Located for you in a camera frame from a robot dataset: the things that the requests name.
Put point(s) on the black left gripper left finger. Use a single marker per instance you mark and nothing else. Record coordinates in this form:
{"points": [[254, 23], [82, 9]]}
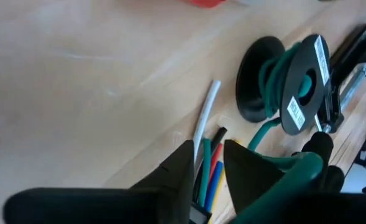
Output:
{"points": [[108, 205]]}

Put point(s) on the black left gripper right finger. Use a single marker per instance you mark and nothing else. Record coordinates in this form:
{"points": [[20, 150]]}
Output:
{"points": [[248, 174]]}

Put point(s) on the black C-clamp with steel screw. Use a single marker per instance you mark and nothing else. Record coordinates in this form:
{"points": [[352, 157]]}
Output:
{"points": [[353, 53]]}

